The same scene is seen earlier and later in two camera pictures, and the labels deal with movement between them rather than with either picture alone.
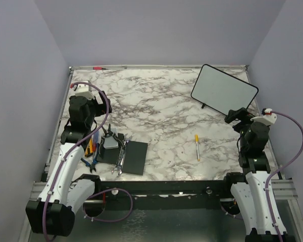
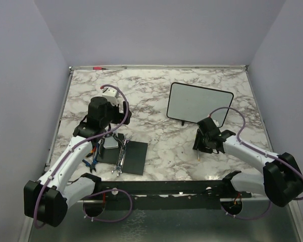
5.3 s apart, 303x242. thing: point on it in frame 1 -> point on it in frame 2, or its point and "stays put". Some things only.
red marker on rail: x=99 y=68 stays put
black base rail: x=162 y=194 stays put
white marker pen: x=196 y=139 stays put
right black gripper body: x=244 y=115 -> x=201 y=142
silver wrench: x=121 y=157 stays put
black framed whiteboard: x=221 y=92 -> x=193 y=103
